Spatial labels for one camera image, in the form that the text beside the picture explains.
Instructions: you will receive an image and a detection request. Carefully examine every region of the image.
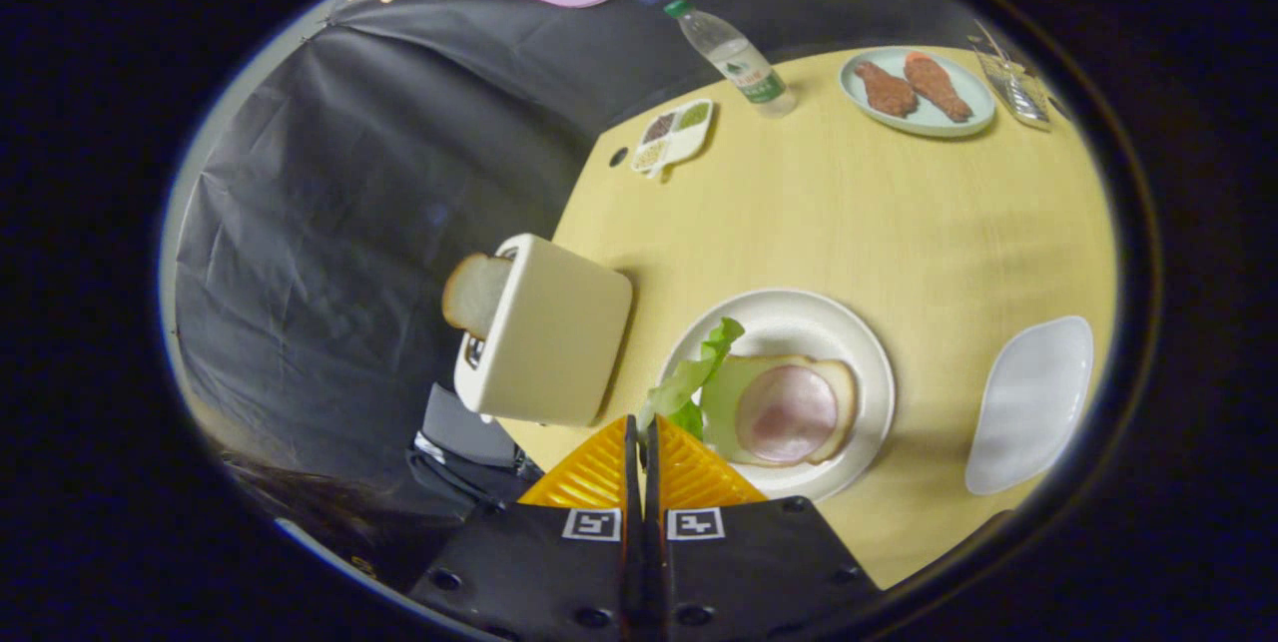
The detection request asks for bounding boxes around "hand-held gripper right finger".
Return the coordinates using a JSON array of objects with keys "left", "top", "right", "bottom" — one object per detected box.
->
[{"left": 644, "top": 414, "right": 880, "bottom": 642}]

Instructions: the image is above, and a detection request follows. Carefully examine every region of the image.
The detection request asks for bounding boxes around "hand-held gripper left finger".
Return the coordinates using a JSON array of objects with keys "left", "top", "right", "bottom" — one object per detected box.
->
[{"left": 409, "top": 414, "right": 645, "bottom": 642}]

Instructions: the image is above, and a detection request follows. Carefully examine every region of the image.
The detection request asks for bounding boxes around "green lettuce leaf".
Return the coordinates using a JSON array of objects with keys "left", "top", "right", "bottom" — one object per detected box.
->
[{"left": 639, "top": 318, "right": 770, "bottom": 445}]

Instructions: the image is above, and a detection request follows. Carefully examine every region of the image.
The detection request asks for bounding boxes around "brown bread slice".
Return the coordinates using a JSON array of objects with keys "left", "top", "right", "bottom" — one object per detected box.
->
[{"left": 442, "top": 253, "right": 515, "bottom": 340}]

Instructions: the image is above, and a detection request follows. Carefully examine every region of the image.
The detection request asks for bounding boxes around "pink ham slice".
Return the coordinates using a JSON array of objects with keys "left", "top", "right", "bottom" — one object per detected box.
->
[{"left": 736, "top": 364, "right": 838, "bottom": 463}]

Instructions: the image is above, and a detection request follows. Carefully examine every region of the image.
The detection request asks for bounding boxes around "gray office chair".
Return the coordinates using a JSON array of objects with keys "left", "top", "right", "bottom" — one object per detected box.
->
[{"left": 407, "top": 382, "right": 545, "bottom": 513}]

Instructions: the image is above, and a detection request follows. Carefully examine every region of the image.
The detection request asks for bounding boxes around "white toaster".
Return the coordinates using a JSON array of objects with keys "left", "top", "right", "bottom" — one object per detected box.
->
[{"left": 454, "top": 233, "right": 634, "bottom": 427}]

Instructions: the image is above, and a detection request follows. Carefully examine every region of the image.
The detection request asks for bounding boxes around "pale bread slice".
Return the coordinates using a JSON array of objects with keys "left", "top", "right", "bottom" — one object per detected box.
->
[{"left": 704, "top": 354, "right": 860, "bottom": 468}]

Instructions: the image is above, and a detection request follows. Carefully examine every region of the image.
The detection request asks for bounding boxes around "round white plate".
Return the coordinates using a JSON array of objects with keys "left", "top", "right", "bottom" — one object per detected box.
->
[{"left": 654, "top": 288, "right": 897, "bottom": 503}]

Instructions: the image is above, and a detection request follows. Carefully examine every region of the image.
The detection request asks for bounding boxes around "oval white plate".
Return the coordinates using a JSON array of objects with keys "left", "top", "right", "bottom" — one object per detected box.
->
[{"left": 964, "top": 316, "right": 1095, "bottom": 496}]

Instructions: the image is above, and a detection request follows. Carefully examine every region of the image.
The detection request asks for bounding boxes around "white divided grain dish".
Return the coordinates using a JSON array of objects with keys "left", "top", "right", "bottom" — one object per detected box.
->
[{"left": 629, "top": 98, "right": 716, "bottom": 179}]

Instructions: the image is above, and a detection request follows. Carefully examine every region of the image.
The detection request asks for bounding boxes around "clear plastic water bottle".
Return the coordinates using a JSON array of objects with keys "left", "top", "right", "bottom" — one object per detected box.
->
[{"left": 664, "top": 0, "right": 800, "bottom": 117}]

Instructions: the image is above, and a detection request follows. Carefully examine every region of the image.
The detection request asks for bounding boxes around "brown fried meat piece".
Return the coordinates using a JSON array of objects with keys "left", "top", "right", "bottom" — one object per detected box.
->
[
  {"left": 904, "top": 51, "right": 972, "bottom": 122},
  {"left": 854, "top": 60, "right": 918, "bottom": 119}
]

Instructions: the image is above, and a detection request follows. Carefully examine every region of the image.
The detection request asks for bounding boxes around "light blue plate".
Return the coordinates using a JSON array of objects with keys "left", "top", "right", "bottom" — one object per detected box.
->
[{"left": 839, "top": 46, "right": 997, "bottom": 139}]

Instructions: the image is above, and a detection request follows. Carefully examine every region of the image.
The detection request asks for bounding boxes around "clear glass cup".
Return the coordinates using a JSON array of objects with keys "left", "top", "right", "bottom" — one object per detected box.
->
[{"left": 973, "top": 48, "right": 1052, "bottom": 131}]

